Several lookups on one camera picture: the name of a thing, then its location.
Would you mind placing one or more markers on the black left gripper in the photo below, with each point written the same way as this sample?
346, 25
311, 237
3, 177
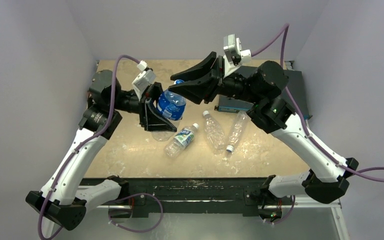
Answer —
148, 118

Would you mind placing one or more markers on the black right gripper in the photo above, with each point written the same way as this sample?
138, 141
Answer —
218, 78

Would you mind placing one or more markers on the blue label Pocari bottle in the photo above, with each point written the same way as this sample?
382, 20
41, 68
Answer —
171, 105

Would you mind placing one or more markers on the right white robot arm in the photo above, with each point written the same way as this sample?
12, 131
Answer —
327, 177

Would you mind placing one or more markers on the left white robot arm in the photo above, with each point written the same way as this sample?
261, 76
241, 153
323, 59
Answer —
60, 200

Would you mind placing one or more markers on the green label water bottle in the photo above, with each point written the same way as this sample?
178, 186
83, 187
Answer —
181, 140

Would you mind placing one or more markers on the clear bottle blue cap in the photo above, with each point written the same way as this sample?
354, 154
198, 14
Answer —
237, 130

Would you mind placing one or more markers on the clear bottle white cap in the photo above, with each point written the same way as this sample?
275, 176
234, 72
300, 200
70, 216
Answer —
214, 133

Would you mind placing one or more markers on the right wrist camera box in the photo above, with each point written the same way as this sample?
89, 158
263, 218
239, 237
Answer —
234, 57

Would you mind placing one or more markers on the dark network switch box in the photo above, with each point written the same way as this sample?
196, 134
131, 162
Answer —
296, 86

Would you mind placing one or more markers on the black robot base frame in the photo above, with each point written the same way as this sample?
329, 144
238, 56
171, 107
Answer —
247, 196

